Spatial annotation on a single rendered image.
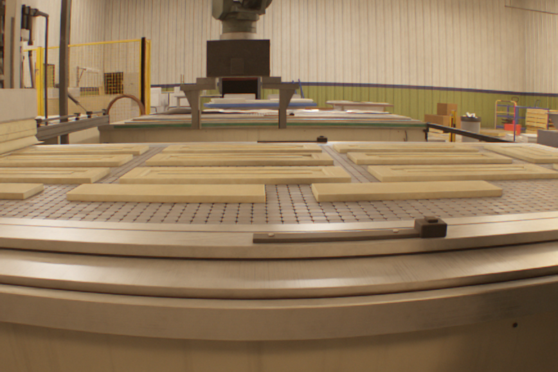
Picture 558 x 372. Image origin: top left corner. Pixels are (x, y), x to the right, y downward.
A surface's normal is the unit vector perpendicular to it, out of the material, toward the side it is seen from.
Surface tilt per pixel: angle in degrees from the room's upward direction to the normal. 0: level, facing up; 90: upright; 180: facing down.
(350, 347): 90
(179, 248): 90
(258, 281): 0
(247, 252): 90
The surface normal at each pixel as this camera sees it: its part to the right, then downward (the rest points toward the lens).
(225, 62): 0.03, 0.15
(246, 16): 0.53, 0.13
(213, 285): 0.00, -0.99
